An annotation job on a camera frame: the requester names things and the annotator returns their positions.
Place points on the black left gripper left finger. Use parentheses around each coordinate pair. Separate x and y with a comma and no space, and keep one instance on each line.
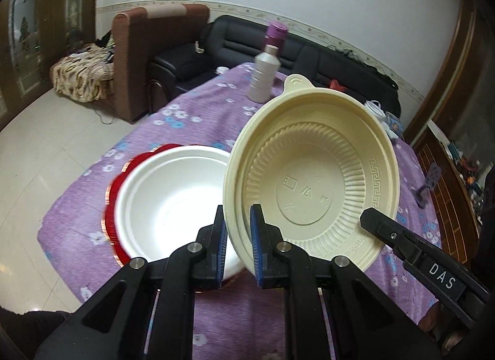
(146,310)

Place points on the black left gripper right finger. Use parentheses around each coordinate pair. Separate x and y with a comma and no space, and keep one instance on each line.
(332,309)

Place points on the large white foam bowl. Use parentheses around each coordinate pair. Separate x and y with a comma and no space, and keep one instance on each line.
(161,200)

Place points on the large cream plastic bowl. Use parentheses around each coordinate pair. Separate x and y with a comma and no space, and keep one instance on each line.
(314,159)

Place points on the purple phone stand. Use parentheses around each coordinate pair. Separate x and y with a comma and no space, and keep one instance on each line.
(430,181)

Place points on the wooden cabinet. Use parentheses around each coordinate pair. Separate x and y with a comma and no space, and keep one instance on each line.
(454,129)

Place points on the white plastic jar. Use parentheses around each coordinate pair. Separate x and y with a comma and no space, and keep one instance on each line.
(374,108)

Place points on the red plastic bag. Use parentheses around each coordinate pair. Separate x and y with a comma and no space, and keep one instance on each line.
(336,86)

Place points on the patterned blanket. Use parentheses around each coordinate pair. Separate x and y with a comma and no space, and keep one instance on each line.
(84,76)

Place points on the beige plastic bottle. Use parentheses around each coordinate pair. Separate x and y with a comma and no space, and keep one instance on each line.
(266,66)

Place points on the brown armchair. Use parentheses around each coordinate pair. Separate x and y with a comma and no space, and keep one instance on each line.
(141,33)

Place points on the purple thermos bottle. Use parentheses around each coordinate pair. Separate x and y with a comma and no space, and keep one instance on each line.
(276,34)

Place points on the black leather sofa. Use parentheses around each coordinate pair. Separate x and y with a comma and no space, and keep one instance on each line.
(229,41)

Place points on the black DAS gripper handle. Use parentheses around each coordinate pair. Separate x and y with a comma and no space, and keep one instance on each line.
(447,279)

